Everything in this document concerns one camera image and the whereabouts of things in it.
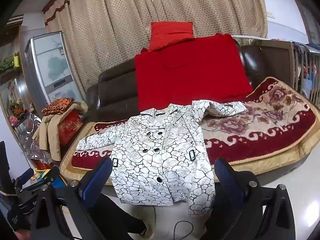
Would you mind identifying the red cardboard box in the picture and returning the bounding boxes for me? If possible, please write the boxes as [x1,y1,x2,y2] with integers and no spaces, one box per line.
[58,110,84,147]

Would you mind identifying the red floral blanket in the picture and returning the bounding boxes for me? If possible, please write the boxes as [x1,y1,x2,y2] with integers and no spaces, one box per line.
[60,77,320,180]

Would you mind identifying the red cloth cover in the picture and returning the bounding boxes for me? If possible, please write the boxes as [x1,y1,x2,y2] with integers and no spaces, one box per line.
[134,33,253,112]

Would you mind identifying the black cable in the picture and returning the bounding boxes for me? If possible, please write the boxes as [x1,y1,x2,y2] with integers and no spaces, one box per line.
[172,220,194,240]

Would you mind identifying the green ornament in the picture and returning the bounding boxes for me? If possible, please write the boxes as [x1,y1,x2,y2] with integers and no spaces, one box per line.
[0,55,15,72]

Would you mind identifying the wooden display cabinet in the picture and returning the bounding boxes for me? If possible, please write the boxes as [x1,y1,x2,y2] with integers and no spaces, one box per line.
[0,15,45,160]

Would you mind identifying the blue and yellow toy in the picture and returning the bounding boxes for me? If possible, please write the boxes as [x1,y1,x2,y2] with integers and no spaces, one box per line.
[32,167,68,189]

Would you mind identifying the orange artificial flowers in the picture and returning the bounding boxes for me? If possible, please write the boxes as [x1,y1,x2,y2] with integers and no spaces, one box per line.
[9,100,34,120]

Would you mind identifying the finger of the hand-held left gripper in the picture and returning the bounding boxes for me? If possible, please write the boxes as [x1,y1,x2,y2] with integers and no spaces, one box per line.
[32,166,60,189]
[15,168,34,188]

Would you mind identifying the silver refrigerator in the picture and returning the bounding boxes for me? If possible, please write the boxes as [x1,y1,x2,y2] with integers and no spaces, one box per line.
[21,31,84,110]

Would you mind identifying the beige slipper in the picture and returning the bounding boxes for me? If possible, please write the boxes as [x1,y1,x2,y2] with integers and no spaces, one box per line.
[135,210,155,238]

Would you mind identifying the beige dotted curtain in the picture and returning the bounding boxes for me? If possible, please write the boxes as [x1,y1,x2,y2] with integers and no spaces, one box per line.
[42,0,268,100]

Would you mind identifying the orange patterned folded cloth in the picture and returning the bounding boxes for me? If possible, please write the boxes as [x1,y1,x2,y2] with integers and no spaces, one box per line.
[41,97,75,117]

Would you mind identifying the brown leather sofa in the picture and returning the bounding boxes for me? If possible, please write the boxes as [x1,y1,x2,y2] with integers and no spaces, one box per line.
[85,39,273,123]

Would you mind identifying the red pillow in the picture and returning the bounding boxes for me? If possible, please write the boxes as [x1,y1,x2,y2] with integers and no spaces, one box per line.
[147,21,195,52]

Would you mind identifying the beige padded coat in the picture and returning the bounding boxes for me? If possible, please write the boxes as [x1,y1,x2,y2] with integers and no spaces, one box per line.
[32,101,88,162]

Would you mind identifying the white black-patterned jacket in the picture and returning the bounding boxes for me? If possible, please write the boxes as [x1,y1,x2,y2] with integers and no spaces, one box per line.
[76,99,247,218]

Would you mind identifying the red plastic bag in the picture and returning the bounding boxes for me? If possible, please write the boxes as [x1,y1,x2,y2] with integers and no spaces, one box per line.
[32,155,52,170]

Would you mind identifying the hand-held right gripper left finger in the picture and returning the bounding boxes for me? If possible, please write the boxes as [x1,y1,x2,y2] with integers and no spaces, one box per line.
[30,157,113,240]

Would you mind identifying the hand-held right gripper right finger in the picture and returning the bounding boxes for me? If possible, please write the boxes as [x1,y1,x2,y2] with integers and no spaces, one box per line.
[205,158,297,240]

